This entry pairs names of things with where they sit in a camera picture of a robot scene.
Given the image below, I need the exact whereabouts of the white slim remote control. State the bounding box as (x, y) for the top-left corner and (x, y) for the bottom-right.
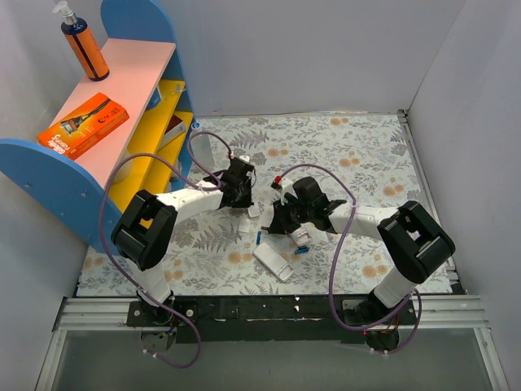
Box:
(289, 226), (313, 248)

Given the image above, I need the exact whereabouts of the orange pump bottle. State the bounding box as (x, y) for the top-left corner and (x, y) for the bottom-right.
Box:
(53, 1), (110, 81)

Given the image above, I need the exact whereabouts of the clear plastic bottle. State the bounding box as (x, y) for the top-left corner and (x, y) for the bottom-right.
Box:
(189, 121), (215, 171)

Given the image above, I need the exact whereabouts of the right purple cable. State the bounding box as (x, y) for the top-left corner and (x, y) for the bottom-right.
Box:
(274, 163), (422, 354)

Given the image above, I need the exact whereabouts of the white box on shelf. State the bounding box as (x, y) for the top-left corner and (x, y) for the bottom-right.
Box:
(158, 114), (186, 150)

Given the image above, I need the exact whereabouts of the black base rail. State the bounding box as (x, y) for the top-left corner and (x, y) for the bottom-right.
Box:
(126, 295), (417, 349)

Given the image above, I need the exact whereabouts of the blue pink yellow shelf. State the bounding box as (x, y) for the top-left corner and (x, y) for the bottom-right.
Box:
(1, 1), (194, 252)

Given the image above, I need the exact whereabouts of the floral table mat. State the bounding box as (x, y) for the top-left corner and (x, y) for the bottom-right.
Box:
(81, 114), (453, 297)

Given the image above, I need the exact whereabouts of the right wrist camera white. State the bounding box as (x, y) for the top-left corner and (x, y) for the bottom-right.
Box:
(270, 176), (293, 204)

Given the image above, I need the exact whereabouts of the white jar under shelf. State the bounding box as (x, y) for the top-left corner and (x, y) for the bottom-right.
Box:
(112, 149), (133, 184)

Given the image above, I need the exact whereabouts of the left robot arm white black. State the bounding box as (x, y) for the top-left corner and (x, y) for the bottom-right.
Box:
(111, 156), (255, 326)

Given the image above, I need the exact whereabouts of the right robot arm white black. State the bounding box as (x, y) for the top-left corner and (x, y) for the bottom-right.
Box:
(267, 177), (456, 330)

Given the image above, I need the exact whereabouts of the orange razor box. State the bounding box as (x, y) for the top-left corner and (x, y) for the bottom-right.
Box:
(37, 93), (129, 160)

